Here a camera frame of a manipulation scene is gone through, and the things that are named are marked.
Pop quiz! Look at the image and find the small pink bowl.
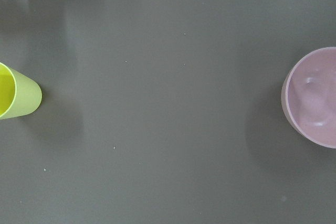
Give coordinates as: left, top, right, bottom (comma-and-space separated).
281, 47, 335, 149

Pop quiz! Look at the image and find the yellow-green plastic cup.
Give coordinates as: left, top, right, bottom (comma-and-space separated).
1, 63, 43, 120

